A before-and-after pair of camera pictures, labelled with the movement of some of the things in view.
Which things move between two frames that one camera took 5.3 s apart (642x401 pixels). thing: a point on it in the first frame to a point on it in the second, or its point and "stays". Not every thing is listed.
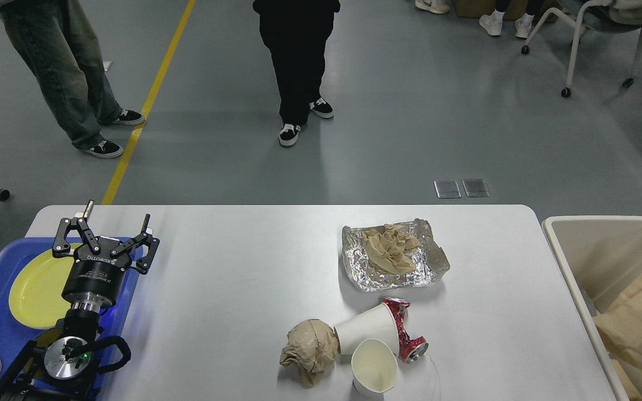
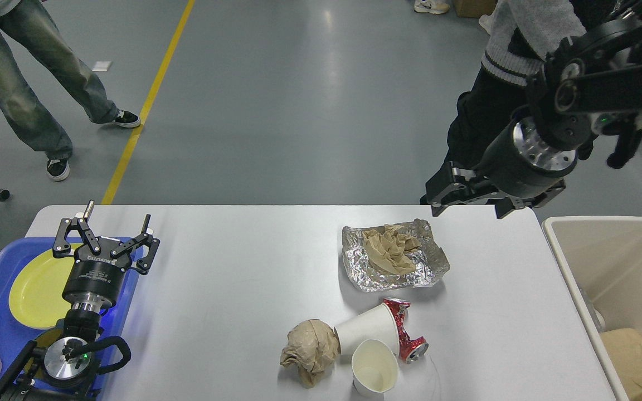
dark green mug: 43,340 stays
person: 296,33 to 479,114
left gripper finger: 144,264 stays
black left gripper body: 95,279 stays
